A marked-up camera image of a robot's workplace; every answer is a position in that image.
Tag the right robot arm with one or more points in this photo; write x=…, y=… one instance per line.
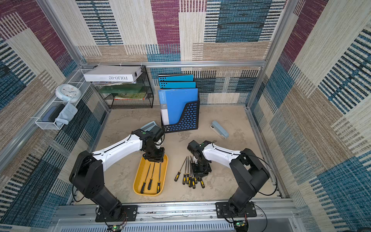
x=248, y=170

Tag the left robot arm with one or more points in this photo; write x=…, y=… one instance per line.
x=87, y=174

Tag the white folio box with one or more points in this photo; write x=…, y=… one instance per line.
x=107, y=73

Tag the dark blue pouch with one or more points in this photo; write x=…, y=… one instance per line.
x=53, y=113

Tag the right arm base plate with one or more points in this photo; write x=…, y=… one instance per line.
x=227, y=210

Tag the middle teal folder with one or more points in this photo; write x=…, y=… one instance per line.
x=177, y=85

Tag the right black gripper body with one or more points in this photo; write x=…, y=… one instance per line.
x=201, y=167

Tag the green book on shelf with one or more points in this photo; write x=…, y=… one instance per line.
x=117, y=89

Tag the white wire wall basket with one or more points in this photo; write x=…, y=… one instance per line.
x=76, y=80

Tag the front blue folder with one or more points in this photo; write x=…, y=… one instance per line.
x=173, y=101

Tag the light blue cloth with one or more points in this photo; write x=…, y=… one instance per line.
x=66, y=115

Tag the light blue calculator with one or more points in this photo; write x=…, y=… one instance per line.
x=149, y=126

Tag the black wire shelf rack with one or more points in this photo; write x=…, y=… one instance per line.
x=128, y=104

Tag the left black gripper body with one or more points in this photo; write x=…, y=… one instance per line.
x=154, y=153

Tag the back teal folder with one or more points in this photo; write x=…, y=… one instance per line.
x=175, y=78

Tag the blue grey stapler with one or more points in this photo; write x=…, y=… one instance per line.
x=219, y=130

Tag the red book on shelf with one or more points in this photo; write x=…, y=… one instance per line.
x=131, y=96

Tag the black mesh file holder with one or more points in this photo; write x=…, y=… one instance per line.
x=189, y=119

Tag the yellow plastic storage tray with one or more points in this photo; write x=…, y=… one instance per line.
x=150, y=177

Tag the white round clock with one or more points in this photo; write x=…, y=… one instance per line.
x=68, y=93

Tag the file tool horizontal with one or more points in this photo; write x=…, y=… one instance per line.
x=144, y=183

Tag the file tool diagonal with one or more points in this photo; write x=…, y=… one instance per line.
x=151, y=179

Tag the teal folder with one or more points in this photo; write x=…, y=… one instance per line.
x=175, y=78
x=177, y=85

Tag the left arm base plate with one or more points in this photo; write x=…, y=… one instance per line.
x=125, y=213

